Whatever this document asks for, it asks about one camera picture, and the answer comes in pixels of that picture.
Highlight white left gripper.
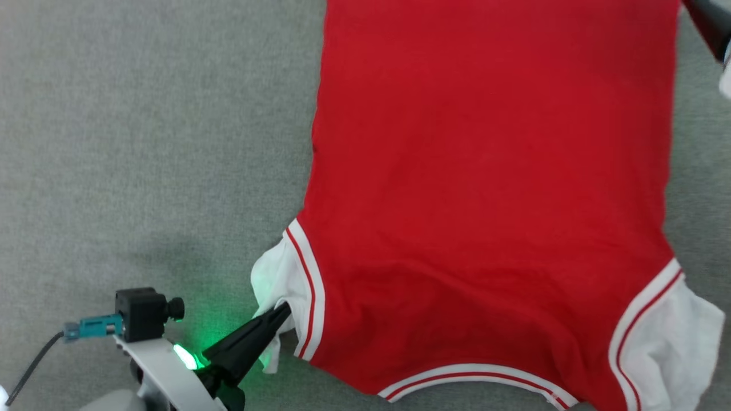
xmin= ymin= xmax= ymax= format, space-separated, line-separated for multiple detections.
xmin=114 ymin=303 xmax=292 ymax=411

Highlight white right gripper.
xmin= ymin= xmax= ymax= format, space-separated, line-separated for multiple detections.
xmin=682 ymin=0 xmax=731 ymax=101

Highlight red basketball jersey white sleeves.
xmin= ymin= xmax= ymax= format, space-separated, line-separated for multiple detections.
xmin=250 ymin=0 xmax=726 ymax=411

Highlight black left camera cable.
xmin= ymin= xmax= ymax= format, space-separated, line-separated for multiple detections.
xmin=5 ymin=331 xmax=66 ymax=407

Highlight teal left camera connector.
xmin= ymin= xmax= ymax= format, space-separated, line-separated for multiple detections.
xmin=63 ymin=315 xmax=123 ymax=342

